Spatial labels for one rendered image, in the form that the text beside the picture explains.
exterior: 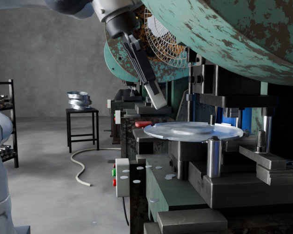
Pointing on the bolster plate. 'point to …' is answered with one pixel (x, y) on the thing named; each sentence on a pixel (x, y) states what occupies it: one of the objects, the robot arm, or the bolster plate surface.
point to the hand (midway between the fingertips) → (155, 94)
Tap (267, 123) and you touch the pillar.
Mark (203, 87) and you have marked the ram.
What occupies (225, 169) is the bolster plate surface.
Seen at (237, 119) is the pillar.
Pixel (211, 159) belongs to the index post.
